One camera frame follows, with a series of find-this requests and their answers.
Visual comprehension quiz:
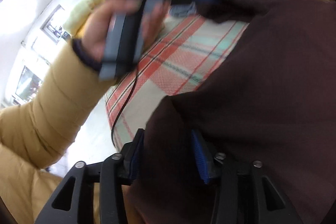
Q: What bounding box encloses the person's left hand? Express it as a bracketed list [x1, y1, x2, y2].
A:
[81, 0, 170, 62]

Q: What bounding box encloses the dark maroon garment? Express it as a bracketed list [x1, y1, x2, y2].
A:
[127, 0, 335, 223]

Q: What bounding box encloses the red plaid bed sheet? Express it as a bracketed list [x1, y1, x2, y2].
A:
[105, 15, 248, 151]

